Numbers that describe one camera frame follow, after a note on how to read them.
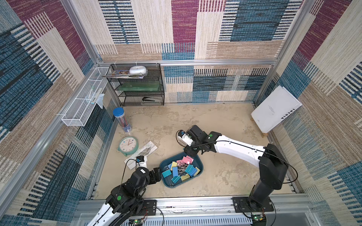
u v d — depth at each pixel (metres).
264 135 0.96
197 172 0.83
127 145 0.94
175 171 0.82
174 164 0.85
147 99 1.11
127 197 0.54
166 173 0.83
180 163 0.85
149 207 0.73
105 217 0.50
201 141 0.63
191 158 0.86
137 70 0.89
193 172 0.81
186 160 0.87
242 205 0.74
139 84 1.08
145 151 0.94
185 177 0.82
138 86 0.96
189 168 0.81
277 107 0.91
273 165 0.45
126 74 0.92
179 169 0.84
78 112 0.90
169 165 0.85
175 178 0.81
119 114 0.91
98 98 0.79
